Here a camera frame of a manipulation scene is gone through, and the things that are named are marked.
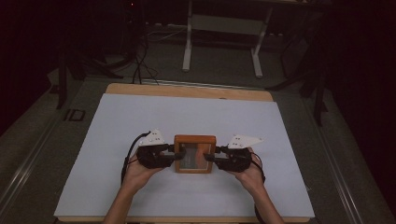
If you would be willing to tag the wooden box with glass lid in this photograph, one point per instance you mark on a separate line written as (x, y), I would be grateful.
(194, 155)

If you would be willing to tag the white table sheet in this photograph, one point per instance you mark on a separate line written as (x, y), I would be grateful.
(186, 115)

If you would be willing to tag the white desk frame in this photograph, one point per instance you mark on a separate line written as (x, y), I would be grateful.
(224, 25)

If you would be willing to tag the person's left hand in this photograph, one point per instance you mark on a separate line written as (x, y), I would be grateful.
(138, 175)

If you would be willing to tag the person's right hand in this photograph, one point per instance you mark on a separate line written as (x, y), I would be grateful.
(250, 177)

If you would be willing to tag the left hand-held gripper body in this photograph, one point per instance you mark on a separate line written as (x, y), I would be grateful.
(154, 154)

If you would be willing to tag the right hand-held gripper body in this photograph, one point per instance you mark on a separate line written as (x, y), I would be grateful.
(236, 155)

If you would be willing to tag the metal floor rail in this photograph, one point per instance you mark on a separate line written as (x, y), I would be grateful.
(28, 165)
(336, 168)

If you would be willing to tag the black metal stand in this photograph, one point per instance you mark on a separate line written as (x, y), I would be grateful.
(63, 81)
(317, 93)

